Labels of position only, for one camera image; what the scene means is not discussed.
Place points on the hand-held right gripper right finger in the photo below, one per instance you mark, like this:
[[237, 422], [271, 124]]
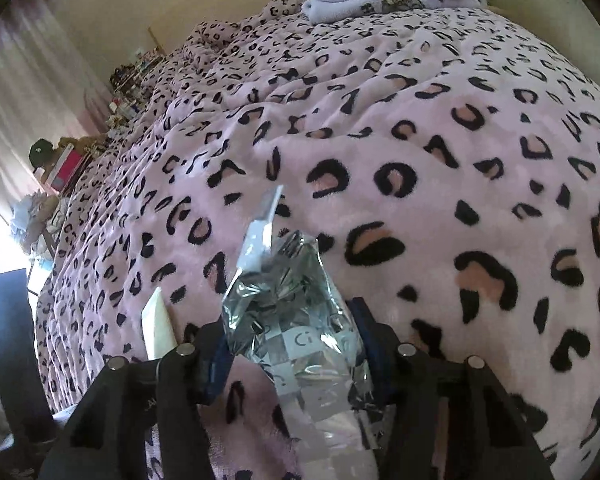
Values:
[[375, 355]]

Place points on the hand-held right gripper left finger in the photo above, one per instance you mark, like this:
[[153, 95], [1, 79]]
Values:
[[212, 365]]

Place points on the silver foil wrapper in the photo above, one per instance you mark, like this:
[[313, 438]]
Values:
[[290, 320]]

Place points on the white cosmetic tube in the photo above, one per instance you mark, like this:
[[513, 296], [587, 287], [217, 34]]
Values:
[[159, 327]]

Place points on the dark upright board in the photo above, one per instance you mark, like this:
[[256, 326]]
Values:
[[15, 350]]

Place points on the pink leopard print blanket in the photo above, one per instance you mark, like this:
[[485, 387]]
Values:
[[380, 135]]

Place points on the white ruffled cloth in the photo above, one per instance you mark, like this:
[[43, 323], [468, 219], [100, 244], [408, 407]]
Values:
[[32, 217]]

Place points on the pink box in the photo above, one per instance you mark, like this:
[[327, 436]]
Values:
[[72, 167]]

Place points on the black cap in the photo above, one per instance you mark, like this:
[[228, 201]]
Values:
[[42, 154]]

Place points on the cluttered dresser items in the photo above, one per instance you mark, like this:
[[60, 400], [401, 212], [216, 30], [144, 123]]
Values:
[[135, 85]]

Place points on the pale curtain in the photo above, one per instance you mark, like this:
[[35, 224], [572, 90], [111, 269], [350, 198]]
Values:
[[35, 85]]

